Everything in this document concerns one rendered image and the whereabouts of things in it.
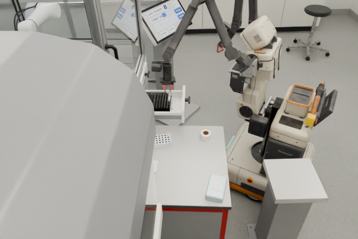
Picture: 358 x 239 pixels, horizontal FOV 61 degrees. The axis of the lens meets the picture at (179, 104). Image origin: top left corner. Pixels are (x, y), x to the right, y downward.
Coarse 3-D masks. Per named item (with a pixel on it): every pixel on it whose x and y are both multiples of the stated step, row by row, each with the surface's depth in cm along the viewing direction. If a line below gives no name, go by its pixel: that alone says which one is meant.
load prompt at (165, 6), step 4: (164, 4) 273; (168, 4) 277; (156, 8) 267; (160, 8) 270; (164, 8) 272; (168, 8) 276; (148, 12) 260; (152, 12) 263; (156, 12) 266; (148, 16) 259; (152, 16) 262
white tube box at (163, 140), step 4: (156, 136) 195; (160, 136) 194; (164, 136) 194; (168, 136) 194; (156, 140) 192; (160, 140) 192; (164, 140) 192; (168, 140) 192; (156, 144) 189; (160, 144) 190; (164, 144) 190; (168, 144) 191; (156, 148) 191
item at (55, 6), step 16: (0, 0) 122; (16, 0) 121; (32, 0) 121; (48, 0) 121; (64, 0) 121; (80, 0) 120; (0, 16) 126; (16, 16) 126; (32, 16) 125; (48, 16) 125; (64, 16) 125; (80, 16) 125; (48, 32) 130; (64, 32) 129; (80, 32) 129
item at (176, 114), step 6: (150, 90) 217; (156, 90) 217; (162, 90) 217; (168, 90) 217; (174, 90) 217; (180, 90) 217; (174, 96) 219; (180, 96) 219; (174, 102) 216; (180, 102) 215; (174, 108) 210; (180, 108) 210; (156, 114) 199; (162, 114) 199; (168, 114) 199; (174, 114) 199; (180, 114) 198
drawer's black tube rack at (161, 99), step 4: (152, 96) 211; (156, 96) 211; (160, 96) 211; (164, 96) 211; (152, 100) 208; (156, 100) 207; (160, 100) 207; (164, 100) 207; (156, 104) 204; (160, 104) 204; (164, 104) 204; (156, 108) 201; (160, 108) 201; (164, 108) 200
